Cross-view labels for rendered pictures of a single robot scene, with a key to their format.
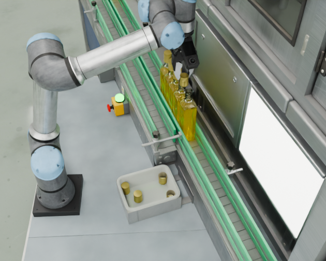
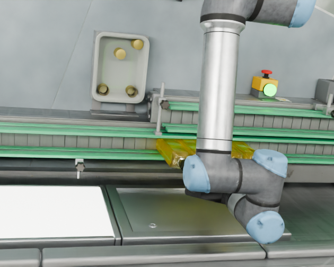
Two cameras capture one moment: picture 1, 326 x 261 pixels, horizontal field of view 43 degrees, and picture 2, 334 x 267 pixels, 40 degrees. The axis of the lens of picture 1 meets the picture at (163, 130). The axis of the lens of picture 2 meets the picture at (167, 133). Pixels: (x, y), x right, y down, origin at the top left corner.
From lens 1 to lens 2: 70 cm
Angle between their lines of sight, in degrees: 25
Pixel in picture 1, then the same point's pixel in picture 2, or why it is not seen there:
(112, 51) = (213, 84)
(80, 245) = not seen: outside the picture
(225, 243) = (6, 116)
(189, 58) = not seen: hidden behind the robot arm
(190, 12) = (239, 219)
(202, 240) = (41, 99)
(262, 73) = (105, 255)
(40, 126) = not seen: outside the picture
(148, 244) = (60, 41)
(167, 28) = (201, 172)
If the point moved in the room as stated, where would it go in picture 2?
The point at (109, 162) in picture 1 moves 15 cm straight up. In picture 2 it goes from (187, 41) to (201, 46)
